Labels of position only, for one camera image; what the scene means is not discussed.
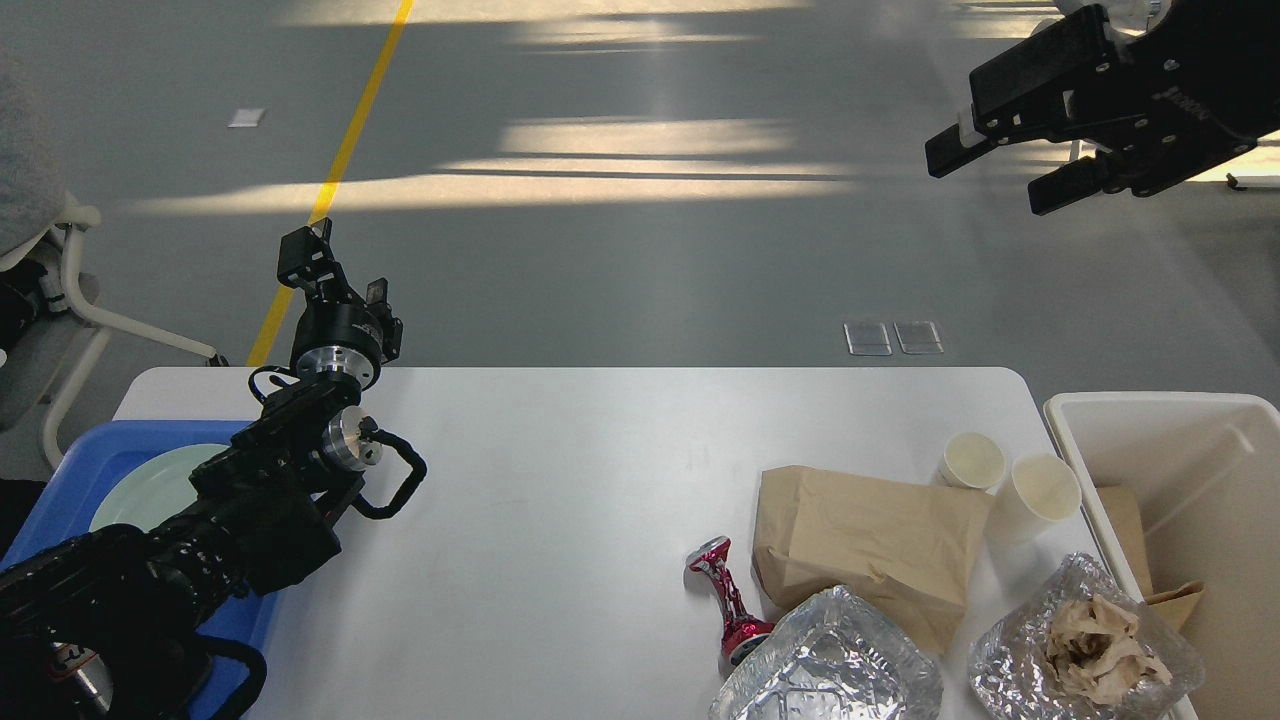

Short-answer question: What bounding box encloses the crumpled brown paper napkin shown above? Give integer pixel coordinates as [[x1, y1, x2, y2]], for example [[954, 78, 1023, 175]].
[[1044, 594, 1172, 706]]

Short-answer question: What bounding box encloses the light green plate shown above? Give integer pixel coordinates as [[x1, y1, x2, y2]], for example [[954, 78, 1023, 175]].
[[90, 443, 229, 532]]

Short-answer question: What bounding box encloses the cardboard piece in bin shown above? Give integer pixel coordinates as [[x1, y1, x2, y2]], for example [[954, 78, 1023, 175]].
[[1096, 486, 1204, 630]]

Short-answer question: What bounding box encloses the blue plastic tray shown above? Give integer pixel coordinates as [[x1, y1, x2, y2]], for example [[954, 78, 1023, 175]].
[[3, 420, 276, 719]]

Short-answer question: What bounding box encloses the white chair left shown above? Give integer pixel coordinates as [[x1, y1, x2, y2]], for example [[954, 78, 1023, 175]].
[[1, 50, 227, 469]]

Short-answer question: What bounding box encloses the floor outlet plate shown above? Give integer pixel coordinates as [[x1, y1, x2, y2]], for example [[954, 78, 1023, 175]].
[[844, 322, 893, 357], [893, 322, 945, 355]]

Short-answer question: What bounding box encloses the small foil piece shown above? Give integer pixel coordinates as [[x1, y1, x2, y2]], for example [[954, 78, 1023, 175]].
[[968, 553, 1204, 719]]

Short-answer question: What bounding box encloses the left floor outlet plate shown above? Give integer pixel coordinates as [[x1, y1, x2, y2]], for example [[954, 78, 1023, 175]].
[[844, 322, 893, 357]]

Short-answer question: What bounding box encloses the white paper cup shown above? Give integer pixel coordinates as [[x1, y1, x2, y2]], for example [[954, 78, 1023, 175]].
[[936, 432, 1009, 492], [986, 454, 1082, 544]]

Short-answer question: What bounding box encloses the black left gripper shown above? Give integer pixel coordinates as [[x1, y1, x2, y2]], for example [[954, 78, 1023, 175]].
[[276, 218, 403, 389]]

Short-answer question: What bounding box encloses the brown paper bag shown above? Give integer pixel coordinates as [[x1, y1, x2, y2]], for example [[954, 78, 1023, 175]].
[[751, 465, 995, 653]]

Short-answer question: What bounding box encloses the right floor outlet plate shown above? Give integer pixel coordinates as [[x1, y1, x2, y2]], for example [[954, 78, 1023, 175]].
[[893, 322, 945, 355]]

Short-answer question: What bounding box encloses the crumpled aluminium foil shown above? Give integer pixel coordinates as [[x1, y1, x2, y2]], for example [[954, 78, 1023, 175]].
[[707, 585, 945, 719]]

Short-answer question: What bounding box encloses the crushed red soda can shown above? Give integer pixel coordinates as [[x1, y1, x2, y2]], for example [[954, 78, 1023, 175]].
[[685, 536, 774, 667]]

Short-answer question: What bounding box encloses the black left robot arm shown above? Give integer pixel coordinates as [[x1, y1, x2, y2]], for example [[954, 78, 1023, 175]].
[[3, 218, 428, 719]]

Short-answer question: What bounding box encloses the white plastic bin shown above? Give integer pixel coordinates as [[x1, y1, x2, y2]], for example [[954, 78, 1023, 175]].
[[1044, 392, 1279, 719]]

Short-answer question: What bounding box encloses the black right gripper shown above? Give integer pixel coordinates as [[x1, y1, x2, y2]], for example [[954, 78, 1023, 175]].
[[925, 1, 1279, 217]]

